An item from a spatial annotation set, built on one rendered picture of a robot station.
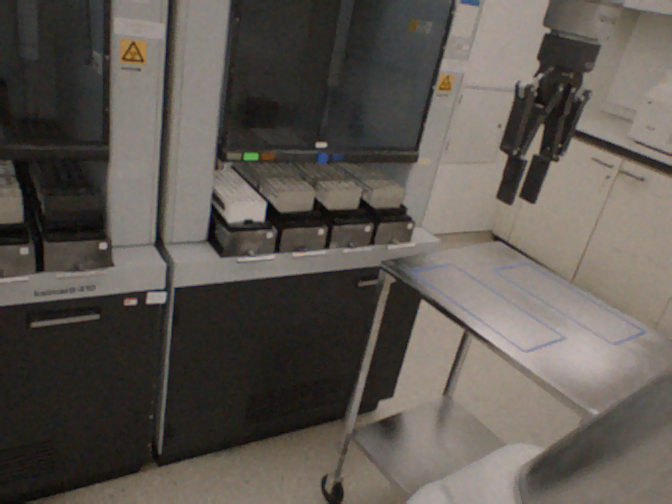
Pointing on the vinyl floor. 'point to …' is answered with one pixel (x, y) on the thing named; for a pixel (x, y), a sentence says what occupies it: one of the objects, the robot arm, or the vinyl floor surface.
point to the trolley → (483, 285)
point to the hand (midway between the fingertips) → (522, 181)
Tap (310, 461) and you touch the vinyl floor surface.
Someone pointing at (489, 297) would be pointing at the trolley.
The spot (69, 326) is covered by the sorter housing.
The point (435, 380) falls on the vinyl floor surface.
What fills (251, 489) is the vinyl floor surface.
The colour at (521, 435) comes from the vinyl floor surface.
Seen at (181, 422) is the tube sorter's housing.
